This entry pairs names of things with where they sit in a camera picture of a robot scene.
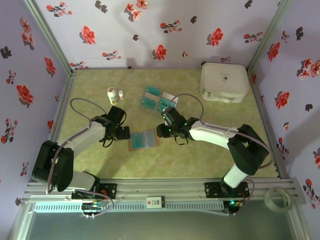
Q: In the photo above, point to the brown leather card holder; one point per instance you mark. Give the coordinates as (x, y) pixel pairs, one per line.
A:
(150, 138)

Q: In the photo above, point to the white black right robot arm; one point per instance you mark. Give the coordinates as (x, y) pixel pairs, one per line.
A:
(210, 133)

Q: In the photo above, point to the grey bank card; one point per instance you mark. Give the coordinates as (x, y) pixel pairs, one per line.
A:
(168, 95)
(150, 96)

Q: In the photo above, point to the large white pill bottle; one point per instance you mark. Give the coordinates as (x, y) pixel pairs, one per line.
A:
(112, 96)

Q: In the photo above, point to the small white pill bottle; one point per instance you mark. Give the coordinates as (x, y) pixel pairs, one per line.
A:
(121, 95)

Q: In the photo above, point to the white zip medicine case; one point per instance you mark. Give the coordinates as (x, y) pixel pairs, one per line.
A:
(223, 80)

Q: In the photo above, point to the white label red square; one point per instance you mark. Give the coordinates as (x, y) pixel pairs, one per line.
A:
(155, 203)

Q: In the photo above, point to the circuit board with green light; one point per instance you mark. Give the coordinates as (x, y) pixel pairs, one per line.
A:
(232, 203)

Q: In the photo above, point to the grey metal panel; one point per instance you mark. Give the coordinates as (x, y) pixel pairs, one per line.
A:
(160, 227)

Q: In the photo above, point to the clear tape roll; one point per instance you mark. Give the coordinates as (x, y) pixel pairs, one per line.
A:
(266, 201)

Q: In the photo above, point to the aluminium table side rail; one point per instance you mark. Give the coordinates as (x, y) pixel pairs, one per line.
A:
(268, 125)
(63, 100)

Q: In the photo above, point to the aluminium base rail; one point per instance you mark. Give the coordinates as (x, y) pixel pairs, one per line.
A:
(160, 191)

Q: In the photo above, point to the aluminium frame post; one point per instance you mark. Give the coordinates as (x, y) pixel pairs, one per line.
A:
(267, 37)
(51, 37)

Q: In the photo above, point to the aluminium frame leg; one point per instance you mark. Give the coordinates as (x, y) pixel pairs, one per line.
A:
(300, 225)
(22, 222)

